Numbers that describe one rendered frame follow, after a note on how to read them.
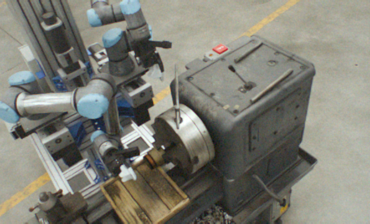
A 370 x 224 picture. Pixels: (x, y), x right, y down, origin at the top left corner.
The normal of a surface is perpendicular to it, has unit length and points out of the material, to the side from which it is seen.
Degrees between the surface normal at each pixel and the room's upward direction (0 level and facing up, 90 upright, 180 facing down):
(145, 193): 0
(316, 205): 0
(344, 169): 0
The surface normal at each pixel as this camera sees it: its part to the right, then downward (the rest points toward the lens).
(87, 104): 0.00, 0.70
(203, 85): -0.12, -0.71
